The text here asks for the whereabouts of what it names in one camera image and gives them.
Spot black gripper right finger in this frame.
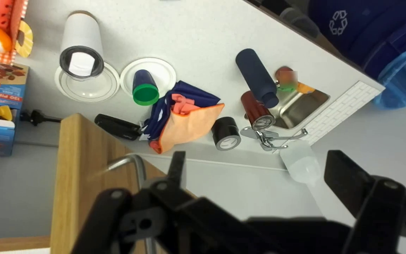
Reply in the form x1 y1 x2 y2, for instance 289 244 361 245
325 149 406 254

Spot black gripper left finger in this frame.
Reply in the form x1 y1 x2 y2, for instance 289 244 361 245
71 149 243 254

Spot silver door handle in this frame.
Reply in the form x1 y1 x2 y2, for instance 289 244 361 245
107 152 157 254

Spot wooden cabinet door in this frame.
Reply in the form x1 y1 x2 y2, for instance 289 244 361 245
48 112 167 254

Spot black stapler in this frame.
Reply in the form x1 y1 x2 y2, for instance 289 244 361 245
95 114 141 141

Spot black tape roll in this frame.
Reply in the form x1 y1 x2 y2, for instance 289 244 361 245
212 117 241 150

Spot orange and navy cloths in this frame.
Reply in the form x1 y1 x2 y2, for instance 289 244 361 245
143 80 224 153

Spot green and navy cup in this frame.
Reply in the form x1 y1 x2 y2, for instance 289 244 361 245
133 69 160 105

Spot chrome faucet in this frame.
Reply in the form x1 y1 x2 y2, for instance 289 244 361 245
241 126 309 150

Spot dark red bottle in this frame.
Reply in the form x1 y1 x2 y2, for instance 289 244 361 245
241 91 275 129

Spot small white plate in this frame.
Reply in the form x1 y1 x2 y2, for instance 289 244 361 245
119 55 179 97

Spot stainless steel sink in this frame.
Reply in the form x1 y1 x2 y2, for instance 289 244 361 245
271 84 330 129

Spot navy blue water bottle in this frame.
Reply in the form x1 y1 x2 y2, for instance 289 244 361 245
236 47 279 108

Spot white tumbler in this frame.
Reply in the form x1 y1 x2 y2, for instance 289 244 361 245
60 11 105 77

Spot blue recycling bin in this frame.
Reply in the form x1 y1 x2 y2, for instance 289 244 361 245
308 0 406 110

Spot checkered toy food box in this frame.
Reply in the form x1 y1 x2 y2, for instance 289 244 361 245
0 0 34 64

